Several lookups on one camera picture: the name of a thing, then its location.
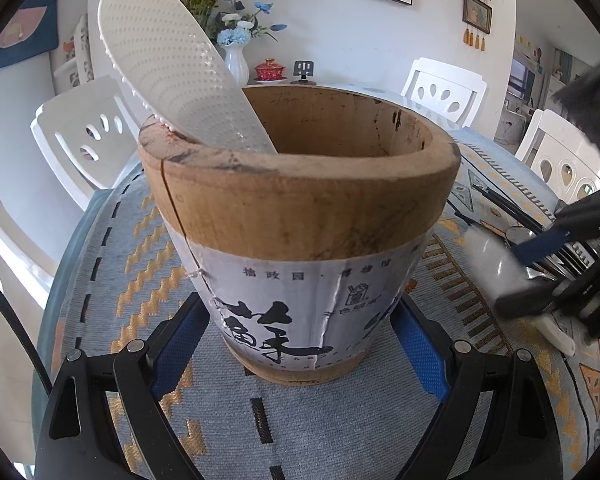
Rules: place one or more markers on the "metal fork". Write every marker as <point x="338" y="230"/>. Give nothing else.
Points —
<point x="570" y="265"/>

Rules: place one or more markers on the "television screen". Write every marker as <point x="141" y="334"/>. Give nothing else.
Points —
<point x="520" y="77"/>

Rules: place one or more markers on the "white decorated shelf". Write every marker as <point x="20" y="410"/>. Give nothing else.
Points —
<point x="80" y="50"/>

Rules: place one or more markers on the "white vase blue flowers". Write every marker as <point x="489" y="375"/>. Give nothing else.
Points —
<point x="236" y="62"/>

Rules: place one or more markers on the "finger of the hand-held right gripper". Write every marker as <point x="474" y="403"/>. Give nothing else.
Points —
<point x="580" y="300"/>
<point x="542" y="245"/>

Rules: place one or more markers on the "wooden utensil holder white label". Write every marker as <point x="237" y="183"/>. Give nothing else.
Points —
<point x="300" y="210"/>

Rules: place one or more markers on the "small framed picture with tassels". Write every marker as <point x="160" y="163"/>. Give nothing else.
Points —
<point x="477" y="12"/>

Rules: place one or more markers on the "blue fabric cover pink patch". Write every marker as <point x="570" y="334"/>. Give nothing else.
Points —
<point x="20" y="25"/>

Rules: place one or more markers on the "red lidded teacup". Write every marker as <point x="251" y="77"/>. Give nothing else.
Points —
<point x="270" y="71"/>

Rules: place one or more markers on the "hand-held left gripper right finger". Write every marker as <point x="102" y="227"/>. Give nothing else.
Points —
<point x="420" y="350"/>

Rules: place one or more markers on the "black phone stand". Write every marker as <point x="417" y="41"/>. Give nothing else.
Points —
<point x="304" y="69"/>

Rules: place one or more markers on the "white refrigerator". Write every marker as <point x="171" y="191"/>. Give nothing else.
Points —
<point x="10" y="110"/>

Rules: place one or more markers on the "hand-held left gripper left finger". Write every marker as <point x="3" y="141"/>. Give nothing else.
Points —
<point x="177" y="355"/>

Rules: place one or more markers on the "patterned blue orange tablecloth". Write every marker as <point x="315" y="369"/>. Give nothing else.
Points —
<point x="330" y="435"/>

